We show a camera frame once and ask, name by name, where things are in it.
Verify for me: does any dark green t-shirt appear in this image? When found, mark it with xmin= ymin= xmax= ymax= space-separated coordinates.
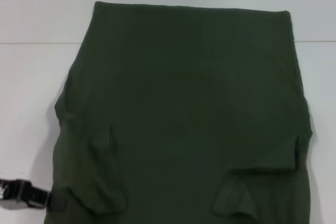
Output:
xmin=43 ymin=1 xmax=317 ymax=224

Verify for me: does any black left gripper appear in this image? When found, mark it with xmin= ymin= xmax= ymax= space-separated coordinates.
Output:
xmin=0 ymin=178 xmax=67 ymax=212

